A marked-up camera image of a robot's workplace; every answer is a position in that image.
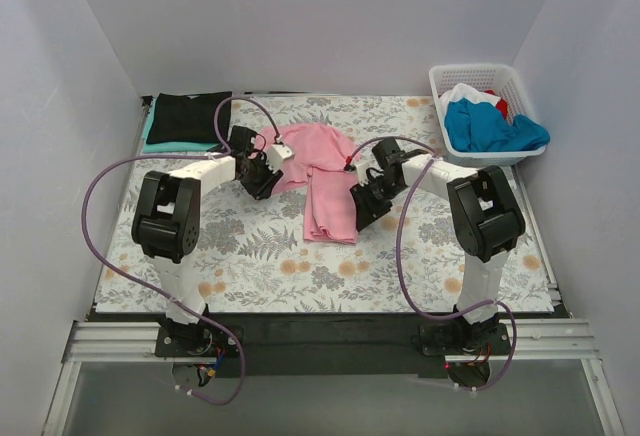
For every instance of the aluminium front rail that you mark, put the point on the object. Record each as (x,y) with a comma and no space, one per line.
(308,336)

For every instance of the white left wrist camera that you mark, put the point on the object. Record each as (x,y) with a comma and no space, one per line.
(277,154)

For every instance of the white plastic basket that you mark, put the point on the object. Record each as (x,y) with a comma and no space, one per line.
(505,82)

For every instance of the floral patterned table mat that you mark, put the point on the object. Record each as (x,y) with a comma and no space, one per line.
(252,255)

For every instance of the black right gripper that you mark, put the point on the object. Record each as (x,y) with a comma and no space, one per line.
(366,204)

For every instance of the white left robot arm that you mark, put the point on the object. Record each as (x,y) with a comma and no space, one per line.
(166,222)

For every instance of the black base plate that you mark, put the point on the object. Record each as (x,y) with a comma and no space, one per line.
(458,337)
(194,341)

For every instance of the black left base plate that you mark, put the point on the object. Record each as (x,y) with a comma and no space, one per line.
(194,341)

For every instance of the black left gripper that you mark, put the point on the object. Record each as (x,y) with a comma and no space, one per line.
(265,182)

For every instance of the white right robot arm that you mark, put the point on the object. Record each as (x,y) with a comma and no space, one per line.
(487,223)

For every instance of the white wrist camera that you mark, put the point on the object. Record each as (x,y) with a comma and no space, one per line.
(354,165)
(277,154)

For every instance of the folded teal t shirt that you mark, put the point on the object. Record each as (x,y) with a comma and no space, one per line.
(171,146)

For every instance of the pink t shirt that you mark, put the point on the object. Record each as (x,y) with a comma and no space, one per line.
(320,153)

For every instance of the red t shirt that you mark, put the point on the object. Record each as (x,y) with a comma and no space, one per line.
(502,106)

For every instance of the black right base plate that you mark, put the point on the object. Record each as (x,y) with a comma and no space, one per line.
(458,337)

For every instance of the blue t shirt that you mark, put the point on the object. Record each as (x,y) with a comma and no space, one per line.
(481,127)

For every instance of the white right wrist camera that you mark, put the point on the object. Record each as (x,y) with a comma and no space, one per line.
(354,165)

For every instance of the white t shirt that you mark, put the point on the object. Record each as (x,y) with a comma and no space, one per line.
(467,93)

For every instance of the folded black t shirt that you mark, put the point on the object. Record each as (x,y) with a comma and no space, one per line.
(186,119)

